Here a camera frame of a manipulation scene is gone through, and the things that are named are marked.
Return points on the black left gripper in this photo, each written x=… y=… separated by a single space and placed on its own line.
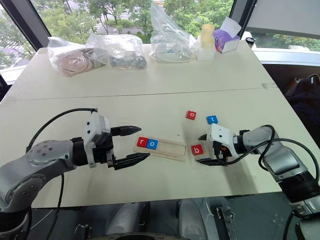
x=102 y=152

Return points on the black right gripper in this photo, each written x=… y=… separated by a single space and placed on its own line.
x=221 y=153

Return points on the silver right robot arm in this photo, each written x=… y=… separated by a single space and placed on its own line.
x=282 y=160

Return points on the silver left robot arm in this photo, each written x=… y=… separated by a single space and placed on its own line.
x=37 y=160

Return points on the red letter b block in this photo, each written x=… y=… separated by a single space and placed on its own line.
x=197 y=150

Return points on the red letter r block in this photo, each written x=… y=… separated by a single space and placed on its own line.
x=142 y=142

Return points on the blue letter o block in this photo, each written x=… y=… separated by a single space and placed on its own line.
x=152 y=144

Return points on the blue letter t block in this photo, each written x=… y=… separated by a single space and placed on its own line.
x=212 y=120

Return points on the wooden letter tray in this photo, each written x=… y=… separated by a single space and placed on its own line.
x=170 y=151

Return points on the red letter o block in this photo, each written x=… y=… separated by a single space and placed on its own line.
x=191 y=115

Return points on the grey rounded robot leg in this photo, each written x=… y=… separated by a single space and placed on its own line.
x=127 y=217
x=193 y=220

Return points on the plastic bag with dark items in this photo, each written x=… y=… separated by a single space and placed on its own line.
x=125 y=55

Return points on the plastic bag with pink items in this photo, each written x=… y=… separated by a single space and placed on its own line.
x=72 y=58

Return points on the translucent yellowish plastic container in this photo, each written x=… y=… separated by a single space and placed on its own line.
x=206 y=42

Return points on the purple tissue box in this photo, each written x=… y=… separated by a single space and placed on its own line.
x=226 y=40

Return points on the dark backpack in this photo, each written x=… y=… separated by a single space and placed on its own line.
x=306 y=97

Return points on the small black round object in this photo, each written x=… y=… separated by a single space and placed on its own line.
x=250 y=41

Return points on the grey panel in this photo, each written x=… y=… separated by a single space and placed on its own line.
x=280 y=17

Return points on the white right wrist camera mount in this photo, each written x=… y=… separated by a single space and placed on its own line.
x=221 y=136

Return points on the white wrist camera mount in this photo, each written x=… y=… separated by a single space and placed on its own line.
x=96 y=125
x=221 y=136

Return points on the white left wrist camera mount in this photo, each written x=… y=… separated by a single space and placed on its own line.
x=96 y=125

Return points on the metal bracket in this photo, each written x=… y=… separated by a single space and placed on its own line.
x=226 y=221

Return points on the dark window frame pillar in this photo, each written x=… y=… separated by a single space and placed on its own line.
x=25 y=20

